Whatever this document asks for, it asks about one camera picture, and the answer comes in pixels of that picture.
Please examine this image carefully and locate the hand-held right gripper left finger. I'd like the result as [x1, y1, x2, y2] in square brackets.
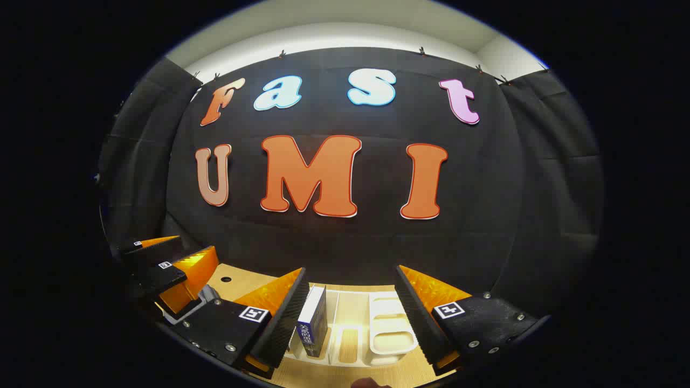
[174, 267, 311, 379]

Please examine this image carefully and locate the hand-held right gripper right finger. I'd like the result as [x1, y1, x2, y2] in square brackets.
[395, 264, 551, 379]

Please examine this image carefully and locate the dark blue cover book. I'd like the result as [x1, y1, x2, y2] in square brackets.
[296, 286, 328, 359]

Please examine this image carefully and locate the white bookshelf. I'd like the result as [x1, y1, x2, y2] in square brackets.
[283, 288, 419, 368]

